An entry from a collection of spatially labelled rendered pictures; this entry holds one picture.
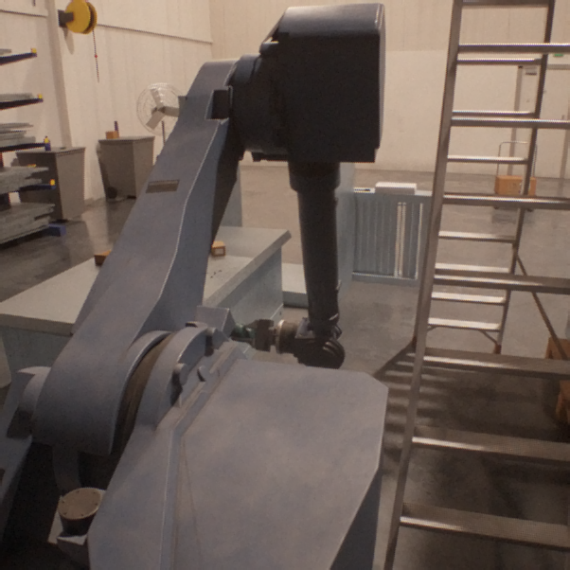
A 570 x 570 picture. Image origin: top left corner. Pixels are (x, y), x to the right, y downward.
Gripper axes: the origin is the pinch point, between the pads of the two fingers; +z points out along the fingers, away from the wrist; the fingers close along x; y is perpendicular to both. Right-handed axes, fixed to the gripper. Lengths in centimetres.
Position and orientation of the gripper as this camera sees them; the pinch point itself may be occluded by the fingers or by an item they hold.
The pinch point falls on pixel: (240, 332)
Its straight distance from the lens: 215.9
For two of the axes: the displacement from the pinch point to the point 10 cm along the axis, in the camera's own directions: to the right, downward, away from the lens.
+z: -9.6, -0.8, 2.8
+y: 2.6, 1.8, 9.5
